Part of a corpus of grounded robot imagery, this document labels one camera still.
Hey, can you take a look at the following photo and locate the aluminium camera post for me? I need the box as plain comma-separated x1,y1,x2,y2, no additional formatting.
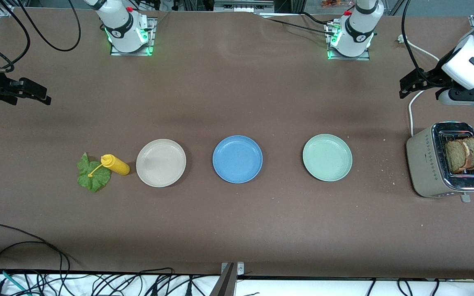
210,262,245,296

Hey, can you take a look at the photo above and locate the orange packet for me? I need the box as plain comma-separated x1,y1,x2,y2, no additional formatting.
321,0,353,9

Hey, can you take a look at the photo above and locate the green lettuce leaf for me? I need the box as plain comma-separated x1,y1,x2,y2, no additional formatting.
77,152,112,193

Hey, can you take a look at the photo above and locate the beige plate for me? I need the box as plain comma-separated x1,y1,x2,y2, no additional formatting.
136,139,187,188

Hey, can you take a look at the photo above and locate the blue plate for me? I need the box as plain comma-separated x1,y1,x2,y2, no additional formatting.
212,135,263,184

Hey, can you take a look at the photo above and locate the teal cable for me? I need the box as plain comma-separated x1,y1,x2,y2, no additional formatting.
0,267,30,296

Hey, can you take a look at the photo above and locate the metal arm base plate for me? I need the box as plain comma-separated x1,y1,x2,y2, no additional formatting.
110,17,157,56
327,21,371,61

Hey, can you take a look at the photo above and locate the black u-shaped cable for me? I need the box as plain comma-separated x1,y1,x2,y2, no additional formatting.
397,279,415,296

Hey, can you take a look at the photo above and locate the yellow squeeze bottle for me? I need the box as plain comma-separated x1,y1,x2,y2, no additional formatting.
88,154,130,178

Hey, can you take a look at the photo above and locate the beige chrome toaster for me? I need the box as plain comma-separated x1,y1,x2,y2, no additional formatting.
406,121,474,203

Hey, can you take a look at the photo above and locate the grey metal box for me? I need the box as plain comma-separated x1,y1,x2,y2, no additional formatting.
214,0,275,13

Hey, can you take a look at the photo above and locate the black base connector cable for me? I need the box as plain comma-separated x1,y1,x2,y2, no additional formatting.
258,12,336,37

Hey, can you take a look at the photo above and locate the white toaster power cable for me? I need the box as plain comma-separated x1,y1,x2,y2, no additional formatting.
397,35,441,137

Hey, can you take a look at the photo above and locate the green plate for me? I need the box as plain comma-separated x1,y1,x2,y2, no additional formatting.
302,134,353,182

